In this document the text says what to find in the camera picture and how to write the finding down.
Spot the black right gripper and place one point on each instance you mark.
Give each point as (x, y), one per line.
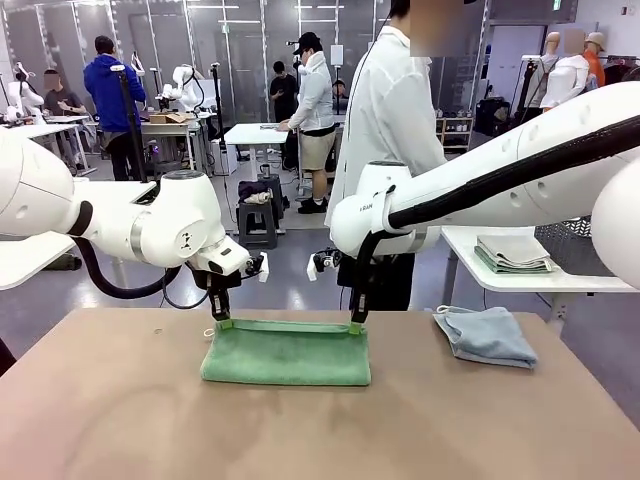
(346, 272)

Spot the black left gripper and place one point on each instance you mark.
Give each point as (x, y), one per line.
(215, 284)

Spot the green terry towel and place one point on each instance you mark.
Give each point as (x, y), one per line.
(285, 355)
(500, 267)

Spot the light blue terry towel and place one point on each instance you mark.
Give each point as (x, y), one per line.
(490, 335)

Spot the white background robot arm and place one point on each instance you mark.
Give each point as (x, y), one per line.
(182, 80)
(27, 97)

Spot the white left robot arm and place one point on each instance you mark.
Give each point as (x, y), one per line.
(165, 220)

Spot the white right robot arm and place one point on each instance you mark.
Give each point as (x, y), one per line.
(500, 165)

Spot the grey perforated plastic basket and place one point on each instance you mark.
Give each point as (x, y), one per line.
(570, 240)

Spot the grey plastic stool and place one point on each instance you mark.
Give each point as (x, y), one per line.
(257, 210)

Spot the pile of clothes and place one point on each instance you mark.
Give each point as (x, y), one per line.
(252, 190)

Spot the dark plastic stool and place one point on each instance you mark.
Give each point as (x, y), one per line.
(276, 195)

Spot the beige terry towel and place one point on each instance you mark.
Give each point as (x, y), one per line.
(510, 247)

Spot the white standing desk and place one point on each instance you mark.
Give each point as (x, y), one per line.
(250, 134)

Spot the open cardboard box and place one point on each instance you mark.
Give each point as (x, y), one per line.
(167, 119)

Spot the wooden shoe shelf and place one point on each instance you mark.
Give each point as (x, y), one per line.
(455, 135)

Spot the black tripod pole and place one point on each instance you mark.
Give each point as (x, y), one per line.
(131, 125)

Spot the person in white shirt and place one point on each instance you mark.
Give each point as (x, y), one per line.
(385, 100)

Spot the person with black cap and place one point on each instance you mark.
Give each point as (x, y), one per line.
(315, 95)

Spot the person in black clothes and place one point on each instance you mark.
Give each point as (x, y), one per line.
(284, 90)

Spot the man in blue hoodie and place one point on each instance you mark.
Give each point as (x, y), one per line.
(110, 90)

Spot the seated person in dark shirt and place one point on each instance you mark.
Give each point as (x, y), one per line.
(62, 100)

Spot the mannequin with white top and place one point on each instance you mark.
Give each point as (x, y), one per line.
(565, 80)

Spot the mannequin with orange shirt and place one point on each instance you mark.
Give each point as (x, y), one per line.
(595, 70)

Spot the clothes rack with dark coats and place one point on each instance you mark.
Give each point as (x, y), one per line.
(625, 75)

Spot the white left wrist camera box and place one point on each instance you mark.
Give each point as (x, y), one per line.
(264, 267)

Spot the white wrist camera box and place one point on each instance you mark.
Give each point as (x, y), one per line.
(264, 267)
(312, 267)

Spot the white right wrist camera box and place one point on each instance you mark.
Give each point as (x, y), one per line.
(312, 267)

